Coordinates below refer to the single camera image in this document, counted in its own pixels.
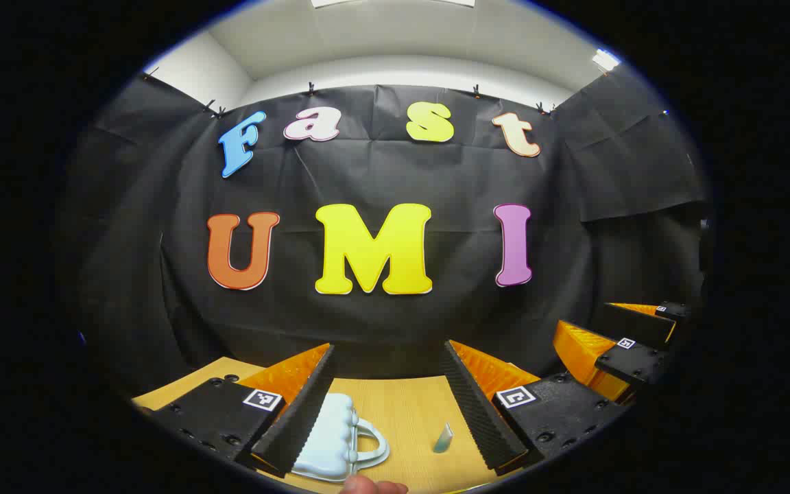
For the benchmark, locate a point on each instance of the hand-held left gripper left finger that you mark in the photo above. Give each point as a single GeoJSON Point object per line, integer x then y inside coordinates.
{"type": "Point", "coordinates": [306, 412]}

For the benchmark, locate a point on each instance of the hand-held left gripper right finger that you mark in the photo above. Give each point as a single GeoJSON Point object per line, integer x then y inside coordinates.
{"type": "Point", "coordinates": [477, 412]}

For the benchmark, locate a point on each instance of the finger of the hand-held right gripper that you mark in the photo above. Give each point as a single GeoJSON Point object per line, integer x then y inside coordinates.
{"type": "Point", "coordinates": [635, 360]}
{"type": "Point", "coordinates": [635, 324]}

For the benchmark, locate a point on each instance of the clear skin care tube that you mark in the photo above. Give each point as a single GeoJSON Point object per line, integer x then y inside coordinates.
{"type": "Point", "coordinates": [443, 441]}

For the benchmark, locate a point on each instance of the black backdrop cloth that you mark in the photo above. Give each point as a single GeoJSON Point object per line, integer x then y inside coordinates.
{"type": "Point", "coordinates": [436, 315]}

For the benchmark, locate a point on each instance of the ceiling light panel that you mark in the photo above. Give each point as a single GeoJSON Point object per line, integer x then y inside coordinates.
{"type": "Point", "coordinates": [605, 60]}

